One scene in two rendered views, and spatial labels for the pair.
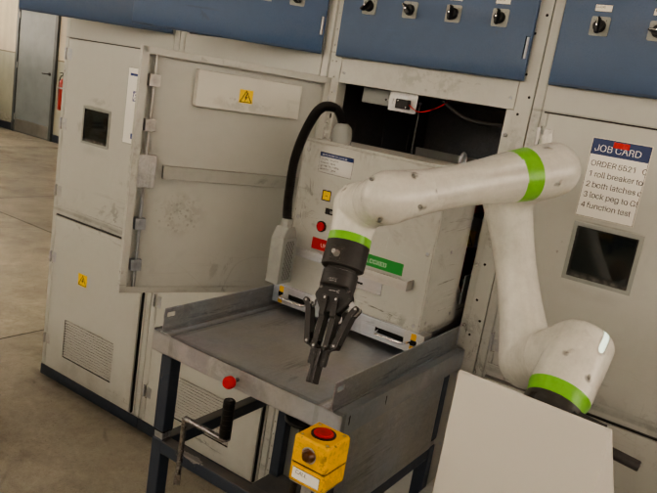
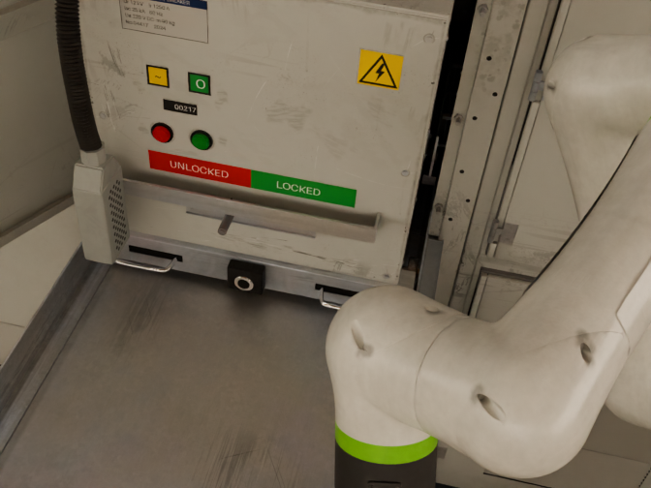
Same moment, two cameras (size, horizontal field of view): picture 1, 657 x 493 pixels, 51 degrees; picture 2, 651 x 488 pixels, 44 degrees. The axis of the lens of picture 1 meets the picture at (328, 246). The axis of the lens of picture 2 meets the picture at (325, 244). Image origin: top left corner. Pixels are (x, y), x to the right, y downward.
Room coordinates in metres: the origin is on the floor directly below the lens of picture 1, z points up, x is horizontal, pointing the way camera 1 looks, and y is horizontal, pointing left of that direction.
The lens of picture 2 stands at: (1.09, 0.19, 1.85)
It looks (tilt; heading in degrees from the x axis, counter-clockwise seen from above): 43 degrees down; 336
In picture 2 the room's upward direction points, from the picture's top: 6 degrees clockwise
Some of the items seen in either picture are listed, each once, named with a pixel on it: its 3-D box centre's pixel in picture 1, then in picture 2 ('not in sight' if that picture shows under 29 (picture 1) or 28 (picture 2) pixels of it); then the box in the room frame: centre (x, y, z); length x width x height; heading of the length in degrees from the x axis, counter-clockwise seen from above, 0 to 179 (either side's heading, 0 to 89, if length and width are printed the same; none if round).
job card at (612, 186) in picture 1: (612, 181); not in sight; (1.83, -0.70, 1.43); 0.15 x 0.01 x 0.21; 57
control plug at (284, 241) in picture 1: (283, 253); (102, 204); (2.05, 0.13, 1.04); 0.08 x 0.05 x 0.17; 147
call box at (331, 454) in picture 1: (319, 457); not in sight; (1.24, -0.05, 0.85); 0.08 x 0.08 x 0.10; 57
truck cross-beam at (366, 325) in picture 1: (347, 315); (252, 262); (2.00, -0.09, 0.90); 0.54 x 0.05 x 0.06; 57
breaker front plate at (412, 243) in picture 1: (358, 235); (250, 145); (1.99, -0.08, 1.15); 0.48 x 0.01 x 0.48; 57
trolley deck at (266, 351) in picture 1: (316, 348); (228, 354); (1.88, -0.01, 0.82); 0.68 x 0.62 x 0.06; 147
